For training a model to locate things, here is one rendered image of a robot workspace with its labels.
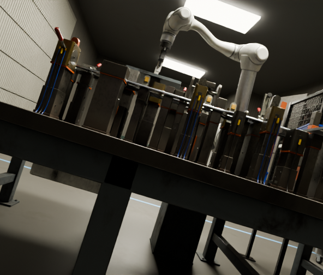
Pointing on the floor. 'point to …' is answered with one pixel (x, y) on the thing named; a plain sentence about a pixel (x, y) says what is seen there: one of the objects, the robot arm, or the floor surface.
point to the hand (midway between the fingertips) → (156, 71)
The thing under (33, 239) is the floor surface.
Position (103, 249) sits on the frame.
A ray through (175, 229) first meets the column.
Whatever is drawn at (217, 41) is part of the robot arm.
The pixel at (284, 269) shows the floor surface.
